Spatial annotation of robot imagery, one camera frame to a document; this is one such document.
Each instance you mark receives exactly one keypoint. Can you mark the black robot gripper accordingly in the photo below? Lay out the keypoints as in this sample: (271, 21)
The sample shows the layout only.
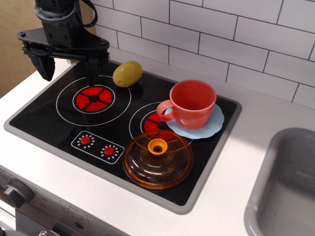
(64, 35)

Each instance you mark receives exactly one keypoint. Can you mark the red plastic cup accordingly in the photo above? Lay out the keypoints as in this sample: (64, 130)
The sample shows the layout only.
(190, 104)

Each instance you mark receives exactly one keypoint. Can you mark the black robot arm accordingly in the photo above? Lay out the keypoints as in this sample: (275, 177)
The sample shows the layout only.
(63, 35)

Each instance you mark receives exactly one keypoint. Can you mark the light blue plate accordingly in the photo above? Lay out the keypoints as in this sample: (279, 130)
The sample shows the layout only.
(213, 126)

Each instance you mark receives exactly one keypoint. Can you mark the yellow toy potato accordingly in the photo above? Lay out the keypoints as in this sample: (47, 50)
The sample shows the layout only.
(127, 74)

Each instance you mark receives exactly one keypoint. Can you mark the orange transparent pot lid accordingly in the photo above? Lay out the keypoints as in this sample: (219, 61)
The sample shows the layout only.
(158, 160)

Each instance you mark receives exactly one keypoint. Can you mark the grey oven knob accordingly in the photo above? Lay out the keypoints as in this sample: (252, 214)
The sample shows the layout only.
(18, 193)

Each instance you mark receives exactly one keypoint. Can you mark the grey oven front panel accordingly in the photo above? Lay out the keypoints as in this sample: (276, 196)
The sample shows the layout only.
(47, 214)

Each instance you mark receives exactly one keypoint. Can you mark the grey sink basin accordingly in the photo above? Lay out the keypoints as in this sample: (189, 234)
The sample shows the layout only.
(282, 202)

